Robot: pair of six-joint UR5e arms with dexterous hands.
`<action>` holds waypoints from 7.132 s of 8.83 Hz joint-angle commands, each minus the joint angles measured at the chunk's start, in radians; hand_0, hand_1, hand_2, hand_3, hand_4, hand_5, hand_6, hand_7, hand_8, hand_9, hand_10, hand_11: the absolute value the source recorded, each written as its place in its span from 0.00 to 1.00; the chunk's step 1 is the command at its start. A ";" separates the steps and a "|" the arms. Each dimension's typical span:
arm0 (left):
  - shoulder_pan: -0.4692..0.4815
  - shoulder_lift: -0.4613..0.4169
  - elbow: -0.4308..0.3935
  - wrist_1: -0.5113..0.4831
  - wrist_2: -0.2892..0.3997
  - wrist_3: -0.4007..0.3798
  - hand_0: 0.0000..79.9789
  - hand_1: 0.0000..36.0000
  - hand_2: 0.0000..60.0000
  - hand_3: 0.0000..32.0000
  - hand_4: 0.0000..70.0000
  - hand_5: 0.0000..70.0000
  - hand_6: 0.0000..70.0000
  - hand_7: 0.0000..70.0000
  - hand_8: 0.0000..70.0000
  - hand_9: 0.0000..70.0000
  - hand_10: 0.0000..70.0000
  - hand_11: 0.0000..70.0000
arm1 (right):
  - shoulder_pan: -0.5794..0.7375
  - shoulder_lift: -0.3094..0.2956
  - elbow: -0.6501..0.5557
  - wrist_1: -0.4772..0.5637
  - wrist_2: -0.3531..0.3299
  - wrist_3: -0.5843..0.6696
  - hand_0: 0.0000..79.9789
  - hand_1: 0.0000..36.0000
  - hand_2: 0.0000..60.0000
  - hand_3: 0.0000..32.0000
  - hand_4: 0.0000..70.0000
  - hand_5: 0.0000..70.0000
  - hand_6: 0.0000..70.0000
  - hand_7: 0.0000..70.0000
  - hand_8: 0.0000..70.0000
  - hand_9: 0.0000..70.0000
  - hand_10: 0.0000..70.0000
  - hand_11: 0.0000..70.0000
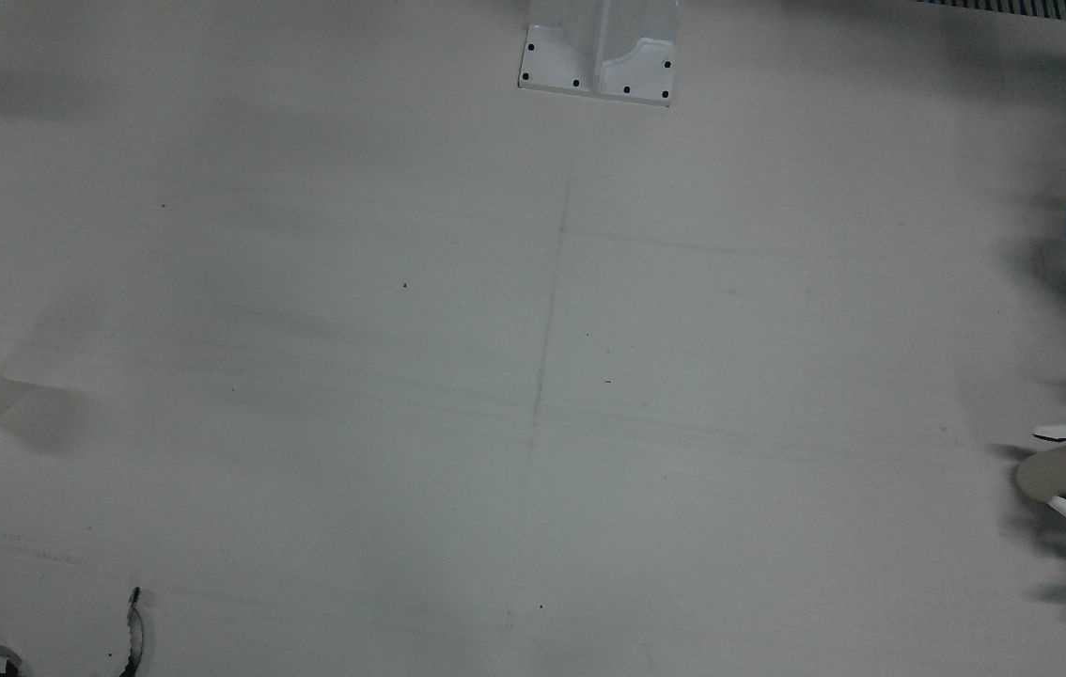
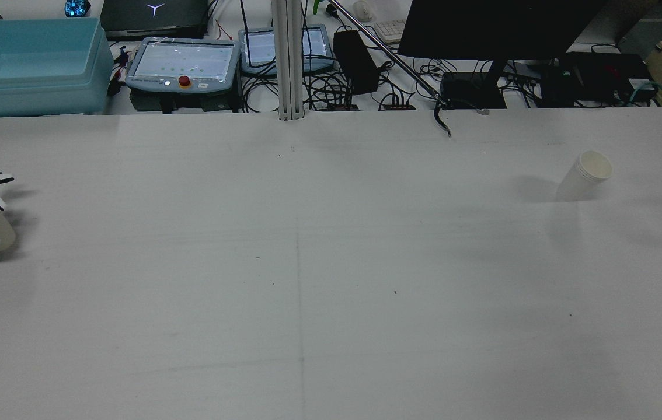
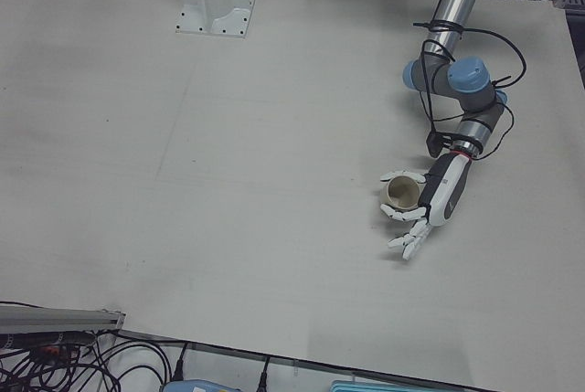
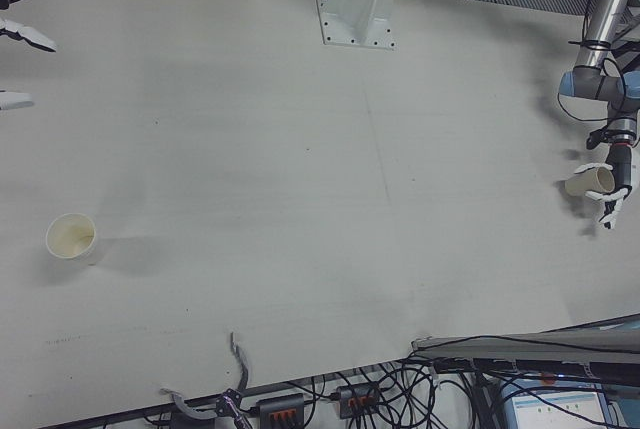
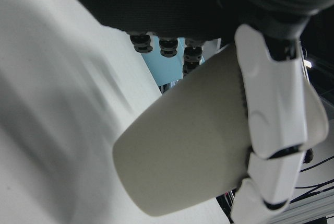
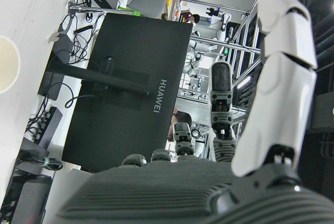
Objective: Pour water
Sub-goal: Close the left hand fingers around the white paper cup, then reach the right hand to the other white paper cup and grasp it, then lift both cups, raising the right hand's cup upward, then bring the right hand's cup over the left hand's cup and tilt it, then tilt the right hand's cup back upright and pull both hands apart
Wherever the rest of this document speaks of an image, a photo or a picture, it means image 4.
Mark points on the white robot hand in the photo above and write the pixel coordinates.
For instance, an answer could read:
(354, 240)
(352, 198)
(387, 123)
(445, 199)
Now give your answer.
(620, 169)
(30, 36)

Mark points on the white paper cup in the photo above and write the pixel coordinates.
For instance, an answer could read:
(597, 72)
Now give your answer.
(586, 184)

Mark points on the white cup beige stained inside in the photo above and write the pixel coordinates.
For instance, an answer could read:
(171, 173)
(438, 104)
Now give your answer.
(70, 241)

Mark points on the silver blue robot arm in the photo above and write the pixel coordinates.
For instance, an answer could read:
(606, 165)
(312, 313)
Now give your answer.
(602, 24)

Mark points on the grey metal beam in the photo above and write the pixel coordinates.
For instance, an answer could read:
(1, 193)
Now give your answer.
(525, 346)

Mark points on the black bar with red light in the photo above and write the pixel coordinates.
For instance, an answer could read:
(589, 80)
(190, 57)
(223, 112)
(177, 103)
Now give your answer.
(575, 368)

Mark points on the computer monitor screen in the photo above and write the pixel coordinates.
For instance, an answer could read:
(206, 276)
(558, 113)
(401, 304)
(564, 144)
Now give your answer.
(550, 409)

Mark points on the black power strip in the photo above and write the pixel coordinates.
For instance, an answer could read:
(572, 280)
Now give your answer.
(280, 406)
(357, 399)

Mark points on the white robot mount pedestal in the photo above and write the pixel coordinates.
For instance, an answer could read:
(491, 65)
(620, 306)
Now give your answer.
(355, 14)

